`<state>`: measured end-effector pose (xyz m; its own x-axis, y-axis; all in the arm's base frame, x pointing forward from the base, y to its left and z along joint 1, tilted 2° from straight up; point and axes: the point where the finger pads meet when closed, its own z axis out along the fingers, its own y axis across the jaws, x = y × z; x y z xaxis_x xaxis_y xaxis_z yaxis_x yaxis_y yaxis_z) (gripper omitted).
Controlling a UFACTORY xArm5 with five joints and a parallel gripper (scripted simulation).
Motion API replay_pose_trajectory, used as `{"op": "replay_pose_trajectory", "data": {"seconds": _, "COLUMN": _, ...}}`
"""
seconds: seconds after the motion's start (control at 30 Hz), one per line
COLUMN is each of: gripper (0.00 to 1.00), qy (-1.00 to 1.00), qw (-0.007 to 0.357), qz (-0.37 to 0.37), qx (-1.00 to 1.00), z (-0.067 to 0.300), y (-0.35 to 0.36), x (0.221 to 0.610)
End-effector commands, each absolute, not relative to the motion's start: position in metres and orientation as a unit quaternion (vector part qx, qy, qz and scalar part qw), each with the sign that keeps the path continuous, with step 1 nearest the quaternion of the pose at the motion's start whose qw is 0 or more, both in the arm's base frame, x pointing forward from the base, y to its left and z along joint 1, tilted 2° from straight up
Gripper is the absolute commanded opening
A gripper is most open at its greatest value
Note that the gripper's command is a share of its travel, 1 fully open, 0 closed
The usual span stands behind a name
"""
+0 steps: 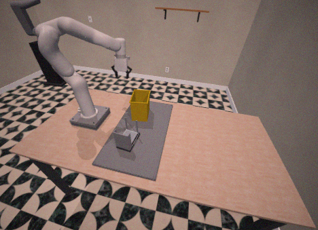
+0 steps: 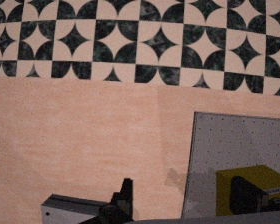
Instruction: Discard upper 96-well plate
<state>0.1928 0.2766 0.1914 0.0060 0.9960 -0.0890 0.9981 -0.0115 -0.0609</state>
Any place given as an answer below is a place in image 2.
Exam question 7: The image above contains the yellow open-top bin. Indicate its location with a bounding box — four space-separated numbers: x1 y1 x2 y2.
216 165 280 216

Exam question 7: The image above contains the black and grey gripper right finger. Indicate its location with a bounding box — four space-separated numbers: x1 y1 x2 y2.
229 176 280 215

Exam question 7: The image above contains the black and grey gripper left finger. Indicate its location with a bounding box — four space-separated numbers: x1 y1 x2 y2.
79 178 134 224

